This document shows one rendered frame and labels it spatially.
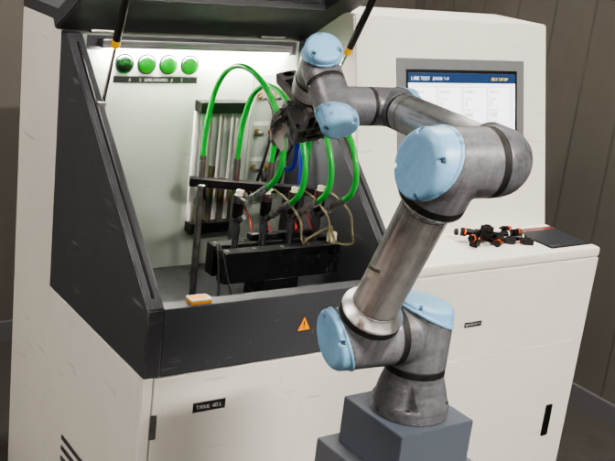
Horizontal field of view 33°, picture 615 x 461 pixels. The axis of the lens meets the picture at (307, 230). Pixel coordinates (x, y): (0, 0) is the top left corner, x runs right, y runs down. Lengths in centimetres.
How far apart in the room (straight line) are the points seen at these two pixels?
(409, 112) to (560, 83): 248
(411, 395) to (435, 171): 55
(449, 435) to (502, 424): 104
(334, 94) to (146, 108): 86
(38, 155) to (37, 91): 16
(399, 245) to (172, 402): 83
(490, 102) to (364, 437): 130
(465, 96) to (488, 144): 133
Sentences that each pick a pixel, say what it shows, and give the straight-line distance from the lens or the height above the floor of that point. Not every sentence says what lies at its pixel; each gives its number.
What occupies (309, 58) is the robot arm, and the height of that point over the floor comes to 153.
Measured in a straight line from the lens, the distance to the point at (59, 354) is 277.
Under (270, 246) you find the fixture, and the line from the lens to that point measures 263.
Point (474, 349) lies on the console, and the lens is 286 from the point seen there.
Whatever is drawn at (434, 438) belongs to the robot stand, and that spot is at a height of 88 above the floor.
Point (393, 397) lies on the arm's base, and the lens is 199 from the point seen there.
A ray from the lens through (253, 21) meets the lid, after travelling 273.
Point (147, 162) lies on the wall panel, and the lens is 274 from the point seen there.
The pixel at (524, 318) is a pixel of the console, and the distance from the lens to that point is 295.
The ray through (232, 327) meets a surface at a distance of 236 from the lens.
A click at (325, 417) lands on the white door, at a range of 263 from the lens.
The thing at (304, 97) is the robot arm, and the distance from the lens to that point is 207.
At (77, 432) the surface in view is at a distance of 272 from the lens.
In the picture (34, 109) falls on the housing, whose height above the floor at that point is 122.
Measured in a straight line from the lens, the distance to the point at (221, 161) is 281.
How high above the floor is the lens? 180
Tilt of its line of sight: 17 degrees down
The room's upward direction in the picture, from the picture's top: 7 degrees clockwise
